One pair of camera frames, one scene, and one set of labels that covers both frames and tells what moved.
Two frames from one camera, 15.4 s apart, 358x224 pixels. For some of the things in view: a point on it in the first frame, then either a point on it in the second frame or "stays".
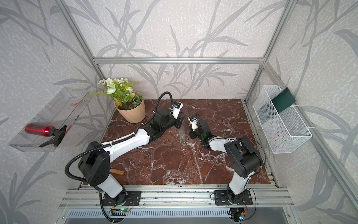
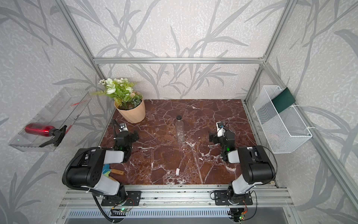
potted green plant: [129, 103] stays
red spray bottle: [38, 129] stays
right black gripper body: [196, 134] -> [218, 140]
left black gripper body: [171, 123] -> [132, 139]
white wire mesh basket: [282, 130] stays
